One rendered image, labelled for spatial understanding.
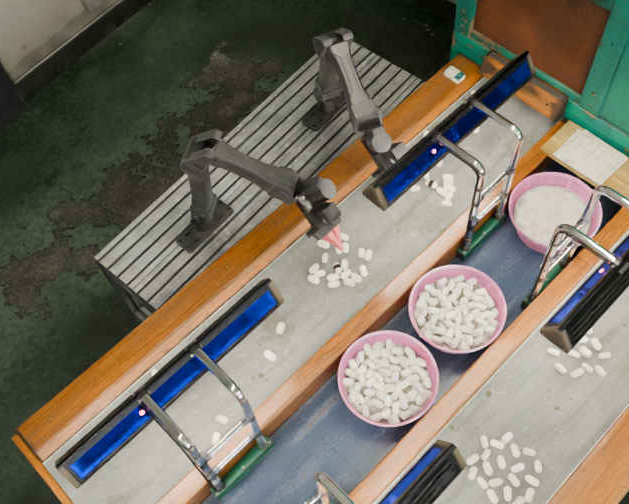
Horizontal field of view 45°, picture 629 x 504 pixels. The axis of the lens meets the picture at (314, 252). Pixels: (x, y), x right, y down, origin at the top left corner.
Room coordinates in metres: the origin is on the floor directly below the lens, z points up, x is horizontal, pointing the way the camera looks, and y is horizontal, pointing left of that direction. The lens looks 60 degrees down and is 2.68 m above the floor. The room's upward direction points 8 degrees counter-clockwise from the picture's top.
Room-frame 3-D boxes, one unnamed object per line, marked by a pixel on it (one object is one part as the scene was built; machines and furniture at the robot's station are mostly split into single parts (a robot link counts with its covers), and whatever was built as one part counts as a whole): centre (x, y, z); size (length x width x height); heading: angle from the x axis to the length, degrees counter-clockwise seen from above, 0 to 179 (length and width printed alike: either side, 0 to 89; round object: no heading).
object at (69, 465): (0.66, 0.35, 1.08); 0.62 x 0.08 x 0.07; 128
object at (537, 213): (1.14, -0.72, 0.71); 0.22 x 0.22 x 0.06
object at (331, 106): (1.71, -0.11, 0.71); 0.20 x 0.07 x 0.08; 133
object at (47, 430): (1.20, 0.10, 0.67); 1.81 x 0.12 x 0.19; 128
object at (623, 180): (1.28, -0.89, 0.77); 0.33 x 0.15 x 0.01; 38
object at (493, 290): (0.87, -0.37, 0.72); 0.27 x 0.27 x 0.10
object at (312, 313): (1.04, -0.03, 0.73); 1.81 x 0.30 x 0.02; 128
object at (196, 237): (1.30, 0.33, 0.71); 0.20 x 0.07 x 0.08; 133
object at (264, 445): (0.59, 0.31, 0.90); 0.20 x 0.19 x 0.45; 128
